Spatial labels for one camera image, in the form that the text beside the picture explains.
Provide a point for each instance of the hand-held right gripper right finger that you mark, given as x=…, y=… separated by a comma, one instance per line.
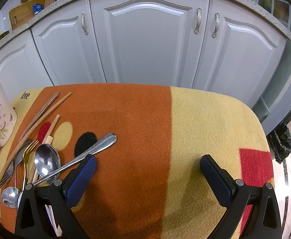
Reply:
x=214, y=176

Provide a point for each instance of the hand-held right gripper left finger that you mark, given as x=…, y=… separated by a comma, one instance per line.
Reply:
x=82, y=176

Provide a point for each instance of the gold fork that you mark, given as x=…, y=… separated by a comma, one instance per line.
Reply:
x=31, y=148

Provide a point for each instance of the medium brown chopstick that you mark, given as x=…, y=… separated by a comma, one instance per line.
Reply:
x=35, y=138

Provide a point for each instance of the small grey steel spoon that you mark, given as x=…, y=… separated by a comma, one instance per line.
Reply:
x=9, y=196

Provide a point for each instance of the silver fork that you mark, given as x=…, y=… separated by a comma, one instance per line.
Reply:
x=6, y=175

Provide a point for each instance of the orange yellow dotted mat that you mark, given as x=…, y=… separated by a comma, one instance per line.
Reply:
x=135, y=129

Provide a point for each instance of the black trash bag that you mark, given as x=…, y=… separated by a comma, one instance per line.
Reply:
x=281, y=142

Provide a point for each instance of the wooden cutting board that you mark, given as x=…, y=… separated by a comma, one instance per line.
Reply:
x=21, y=15

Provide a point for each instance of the blue white carton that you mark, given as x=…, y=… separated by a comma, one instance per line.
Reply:
x=37, y=8

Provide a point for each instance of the wooden knife block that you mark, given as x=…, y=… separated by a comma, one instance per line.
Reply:
x=51, y=1

